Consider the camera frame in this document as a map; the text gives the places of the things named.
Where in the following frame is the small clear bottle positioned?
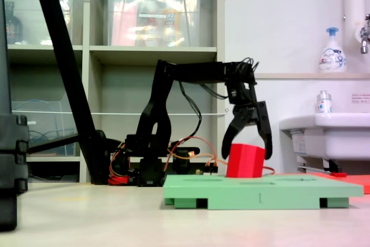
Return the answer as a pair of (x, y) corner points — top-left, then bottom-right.
(314, 90), (332, 114)

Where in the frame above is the straight black gripper finger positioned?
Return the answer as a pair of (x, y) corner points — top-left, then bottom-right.
(256, 101), (273, 160)

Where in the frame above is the dark glass bottle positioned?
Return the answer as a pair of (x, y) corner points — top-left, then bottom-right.
(4, 1), (24, 45)

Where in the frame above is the orange wire loop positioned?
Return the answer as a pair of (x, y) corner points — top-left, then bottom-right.
(166, 136), (276, 176)

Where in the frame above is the white cord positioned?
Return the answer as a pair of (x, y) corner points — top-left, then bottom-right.
(11, 108), (230, 116)

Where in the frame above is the red octagonal pillar block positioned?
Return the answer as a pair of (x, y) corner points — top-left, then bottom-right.
(225, 143), (266, 178)

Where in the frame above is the dark grey upright panel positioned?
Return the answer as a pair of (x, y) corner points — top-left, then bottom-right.
(0, 0), (13, 116)

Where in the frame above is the red printed base mount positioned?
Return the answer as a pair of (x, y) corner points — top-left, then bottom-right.
(108, 173), (139, 186)

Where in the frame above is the white sink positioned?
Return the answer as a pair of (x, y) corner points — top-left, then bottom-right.
(279, 112), (370, 161)

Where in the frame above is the black tripod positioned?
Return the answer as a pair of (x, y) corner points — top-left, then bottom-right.
(27, 0), (128, 186)

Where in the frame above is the white pump soap bottle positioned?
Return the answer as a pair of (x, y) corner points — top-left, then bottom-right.
(319, 27), (347, 73)

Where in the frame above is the curved black gripper finger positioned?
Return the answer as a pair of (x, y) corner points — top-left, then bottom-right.
(221, 108), (253, 160)

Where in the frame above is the clear bin with bottles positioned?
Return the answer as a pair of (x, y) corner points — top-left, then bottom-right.
(4, 0), (76, 46)

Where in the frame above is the black table clamp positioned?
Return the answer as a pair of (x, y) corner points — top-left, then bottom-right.
(172, 147), (201, 176)

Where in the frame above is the red text wall label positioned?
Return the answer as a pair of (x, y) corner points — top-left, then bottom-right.
(351, 93), (370, 105)

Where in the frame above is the green shape sorting board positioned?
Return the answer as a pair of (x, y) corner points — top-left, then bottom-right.
(163, 174), (364, 210)

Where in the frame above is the metal faucet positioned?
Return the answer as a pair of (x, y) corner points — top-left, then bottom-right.
(354, 14), (370, 54)

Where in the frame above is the pink box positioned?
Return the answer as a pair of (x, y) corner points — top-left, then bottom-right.
(111, 1), (136, 47)

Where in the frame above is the yellow bottle with pink cap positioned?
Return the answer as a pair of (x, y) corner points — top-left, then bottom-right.
(161, 0), (182, 47)

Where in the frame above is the small circuit board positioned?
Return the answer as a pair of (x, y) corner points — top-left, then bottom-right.
(195, 162), (220, 176)

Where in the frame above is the notched black stack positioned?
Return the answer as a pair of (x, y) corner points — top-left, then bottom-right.
(0, 113), (29, 232)

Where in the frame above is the large clear plastic bin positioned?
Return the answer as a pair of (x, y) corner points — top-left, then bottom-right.
(106, 0), (202, 47)

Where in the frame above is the clear bin with cables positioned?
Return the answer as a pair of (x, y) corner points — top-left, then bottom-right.
(11, 101), (80, 157)

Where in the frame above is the beige shelf unit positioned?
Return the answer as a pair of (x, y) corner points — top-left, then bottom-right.
(0, 0), (226, 183)

